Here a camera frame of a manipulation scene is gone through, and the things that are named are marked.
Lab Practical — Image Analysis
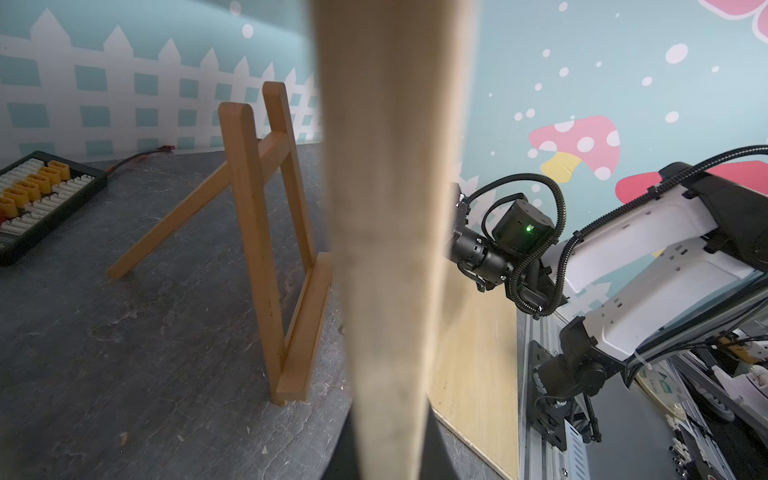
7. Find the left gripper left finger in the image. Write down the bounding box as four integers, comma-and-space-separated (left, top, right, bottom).
321, 409, 360, 480

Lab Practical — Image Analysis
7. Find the wooden easel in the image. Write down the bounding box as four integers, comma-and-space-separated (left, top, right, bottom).
107, 81, 332, 405

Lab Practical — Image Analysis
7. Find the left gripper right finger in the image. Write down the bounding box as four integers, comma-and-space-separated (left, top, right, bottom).
419, 403, 459, 480

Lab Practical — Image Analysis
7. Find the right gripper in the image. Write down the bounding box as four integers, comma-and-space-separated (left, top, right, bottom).
448, 183, 510, 291

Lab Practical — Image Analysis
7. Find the red black cable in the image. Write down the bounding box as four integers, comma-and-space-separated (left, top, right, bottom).
105, 144, 177, 176

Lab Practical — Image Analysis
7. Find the plywood board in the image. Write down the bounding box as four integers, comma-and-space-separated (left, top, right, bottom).
429, 264, 519, 479
311, 1, 476, 479

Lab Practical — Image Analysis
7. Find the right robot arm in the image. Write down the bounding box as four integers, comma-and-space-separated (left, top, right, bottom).
449, 145, 767, 448

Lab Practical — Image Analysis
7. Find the black bit set case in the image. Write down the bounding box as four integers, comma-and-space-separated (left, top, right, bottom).
1, 151, 108, 267

